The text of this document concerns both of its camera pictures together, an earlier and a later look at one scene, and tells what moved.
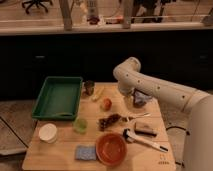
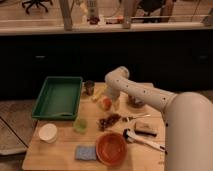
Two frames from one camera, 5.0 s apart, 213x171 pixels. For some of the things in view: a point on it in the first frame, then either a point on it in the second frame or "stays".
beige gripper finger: (129, 102) -> (116, 104)
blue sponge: (86, 152) stays
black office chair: (37, 3) stays
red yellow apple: (107, 104) stays
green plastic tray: (59, 98) stays
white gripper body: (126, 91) -> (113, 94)
